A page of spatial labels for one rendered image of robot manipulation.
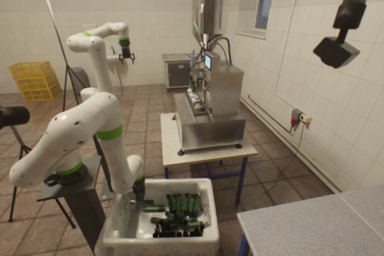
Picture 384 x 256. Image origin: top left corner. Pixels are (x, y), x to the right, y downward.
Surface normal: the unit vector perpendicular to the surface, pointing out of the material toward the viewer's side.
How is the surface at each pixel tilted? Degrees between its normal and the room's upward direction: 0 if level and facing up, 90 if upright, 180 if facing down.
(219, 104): 90
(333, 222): 0
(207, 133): 90
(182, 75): 90
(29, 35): 90
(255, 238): 0
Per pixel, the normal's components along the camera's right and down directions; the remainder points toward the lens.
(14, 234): 0.00, -0.88
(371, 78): -0.98, 0.08
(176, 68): 0.18, 0.46
